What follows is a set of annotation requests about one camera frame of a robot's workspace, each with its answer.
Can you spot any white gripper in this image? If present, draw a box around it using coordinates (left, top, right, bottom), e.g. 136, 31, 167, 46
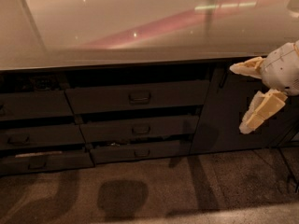
230, 40, 299, 134

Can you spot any dark cabinet door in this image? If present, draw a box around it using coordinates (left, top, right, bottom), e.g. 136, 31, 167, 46
191, 64, 299, 153

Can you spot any top drawer metal handle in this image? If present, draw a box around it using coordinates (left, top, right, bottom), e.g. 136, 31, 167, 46
128, 91, 151, 105

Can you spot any dark cabinet frame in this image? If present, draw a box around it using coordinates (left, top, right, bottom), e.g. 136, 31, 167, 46
0, 60, 298, 166

